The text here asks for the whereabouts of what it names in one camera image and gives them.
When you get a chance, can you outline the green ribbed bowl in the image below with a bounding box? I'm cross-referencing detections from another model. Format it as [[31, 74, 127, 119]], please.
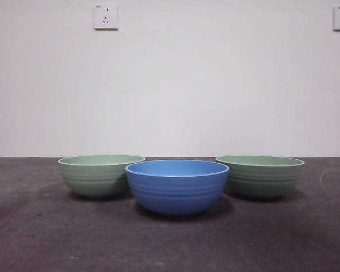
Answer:
[[215, 155, 306, 199], [57, 154, 146, 199]]

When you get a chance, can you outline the blue ribbed bowl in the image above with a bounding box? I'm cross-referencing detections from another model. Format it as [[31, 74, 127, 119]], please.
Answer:
[[125, 159, 231, 218]]

